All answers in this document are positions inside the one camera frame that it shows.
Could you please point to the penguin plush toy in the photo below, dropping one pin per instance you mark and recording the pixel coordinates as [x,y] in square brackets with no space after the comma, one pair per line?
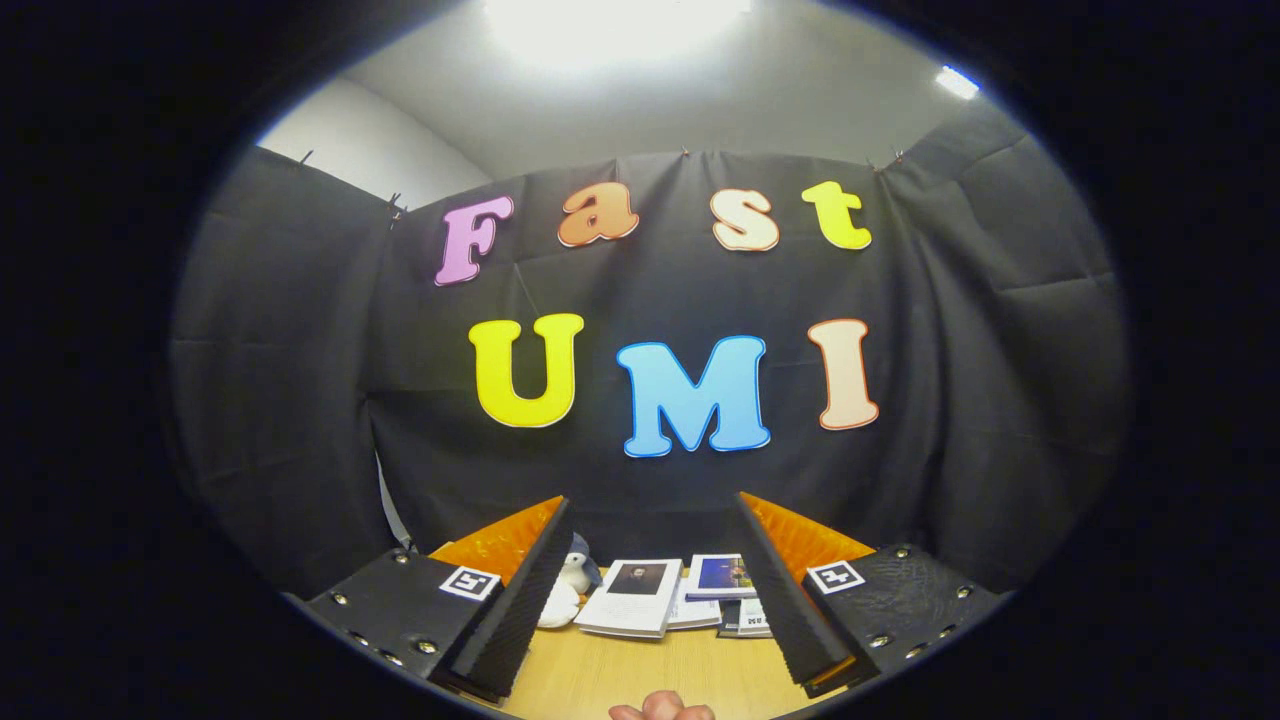
[578,570]

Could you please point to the white duck plush toy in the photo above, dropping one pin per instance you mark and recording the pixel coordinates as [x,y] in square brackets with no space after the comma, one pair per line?
[558,605]

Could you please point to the book with blue picture cover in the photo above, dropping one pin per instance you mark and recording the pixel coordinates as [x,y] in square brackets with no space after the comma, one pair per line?
[720,575]

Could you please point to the large ceiling light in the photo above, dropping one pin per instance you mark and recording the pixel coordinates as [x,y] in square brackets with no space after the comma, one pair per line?
[615,25]

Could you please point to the small ceiling light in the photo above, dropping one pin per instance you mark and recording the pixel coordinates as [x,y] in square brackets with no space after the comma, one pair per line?
[957,82]

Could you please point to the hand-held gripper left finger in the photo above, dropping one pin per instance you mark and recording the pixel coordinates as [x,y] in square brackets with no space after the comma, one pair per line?
[515,610]

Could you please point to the thin white booklet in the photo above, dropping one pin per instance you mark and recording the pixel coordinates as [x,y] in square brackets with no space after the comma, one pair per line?
[695,610]

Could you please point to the pale green cover book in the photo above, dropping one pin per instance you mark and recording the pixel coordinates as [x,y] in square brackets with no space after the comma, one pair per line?
[755,618]

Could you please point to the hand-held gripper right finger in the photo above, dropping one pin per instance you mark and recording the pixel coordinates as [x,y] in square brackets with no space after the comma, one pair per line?
[785,610]

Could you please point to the white book with portrait cover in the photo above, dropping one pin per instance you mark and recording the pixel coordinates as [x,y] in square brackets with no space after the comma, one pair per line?
[630,600]

